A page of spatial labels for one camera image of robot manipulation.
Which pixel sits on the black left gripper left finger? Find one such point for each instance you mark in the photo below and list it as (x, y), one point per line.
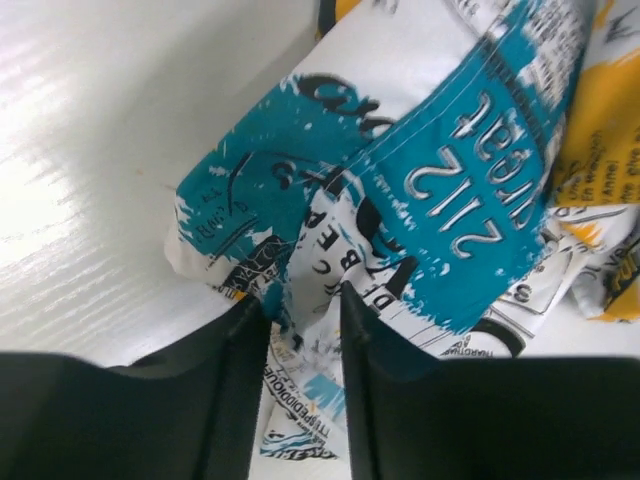
(186, 411)

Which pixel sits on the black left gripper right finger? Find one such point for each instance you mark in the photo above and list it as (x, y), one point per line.
(411, 416)

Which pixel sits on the printed white teal yellow shorts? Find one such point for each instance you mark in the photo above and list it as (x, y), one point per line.
(462, 164)

